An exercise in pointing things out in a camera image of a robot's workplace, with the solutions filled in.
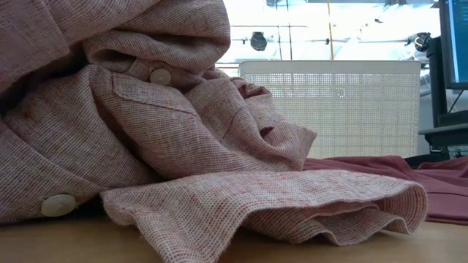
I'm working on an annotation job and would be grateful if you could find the black monitor stand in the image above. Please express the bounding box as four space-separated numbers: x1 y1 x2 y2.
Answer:
426 35 468 128

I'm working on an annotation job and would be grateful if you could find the pink woven button shirt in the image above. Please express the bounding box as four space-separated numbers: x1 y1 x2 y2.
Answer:
0 0 429 263

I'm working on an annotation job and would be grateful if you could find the thin black monitor cable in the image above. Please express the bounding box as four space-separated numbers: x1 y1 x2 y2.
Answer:
448 90 464 115

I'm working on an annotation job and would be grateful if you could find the white perforated plastic bin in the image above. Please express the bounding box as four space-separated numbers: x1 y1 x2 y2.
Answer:
238 60 422 160

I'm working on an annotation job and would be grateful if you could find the grey computer desk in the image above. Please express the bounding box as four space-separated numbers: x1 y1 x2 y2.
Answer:
418 122 468 164

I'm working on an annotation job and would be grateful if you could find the maroon cloth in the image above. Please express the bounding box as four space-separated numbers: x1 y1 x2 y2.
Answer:
303 155 468 225

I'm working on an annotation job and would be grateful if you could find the computer monitor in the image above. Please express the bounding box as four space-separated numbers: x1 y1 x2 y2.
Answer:
438 0 468 91

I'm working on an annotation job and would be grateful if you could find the small black round device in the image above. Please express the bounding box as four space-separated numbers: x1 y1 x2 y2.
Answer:
414 31 433 53

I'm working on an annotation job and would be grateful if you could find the round black background object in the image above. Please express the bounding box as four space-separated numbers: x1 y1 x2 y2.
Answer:
250 31 268 53

